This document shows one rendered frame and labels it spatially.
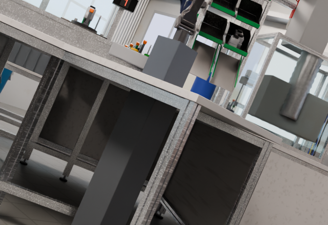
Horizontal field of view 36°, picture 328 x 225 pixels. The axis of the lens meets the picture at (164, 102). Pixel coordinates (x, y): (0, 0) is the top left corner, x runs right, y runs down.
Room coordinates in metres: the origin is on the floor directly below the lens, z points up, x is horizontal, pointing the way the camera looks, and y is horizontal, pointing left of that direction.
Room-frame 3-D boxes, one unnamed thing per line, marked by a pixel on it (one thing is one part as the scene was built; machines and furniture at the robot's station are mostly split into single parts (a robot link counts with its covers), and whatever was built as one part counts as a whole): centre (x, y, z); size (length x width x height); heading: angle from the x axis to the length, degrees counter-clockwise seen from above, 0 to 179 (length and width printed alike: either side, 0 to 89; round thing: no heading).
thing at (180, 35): (2.25, 0.05, 1.09); 0.07 x 0.07 x 0.06; 49
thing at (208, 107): (2.28, 0.01, 0.84); 0.90 x 0.70 x 0.03; 49
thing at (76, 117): (4.04, -0.25, 0.43); 2.20 x 0.38 x 0.86; 103
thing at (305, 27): (3.58, -0.77, 1.50); 0.38 x 0.21 x 0.88; 13
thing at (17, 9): (2.38, 0.42, 0.91); 0.89 x 0.06 x 0.11; 103
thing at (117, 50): (2.36, 0.23, 0.93); 0.21 x 0.07 x 0.06; 103
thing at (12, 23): (3.02, 0.29, 0.85); 1.50 x 1.41 x 0.03; 103
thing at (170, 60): (2.24, 0.05, 0.96); 0.14 x 0.14 x 0.20; 49
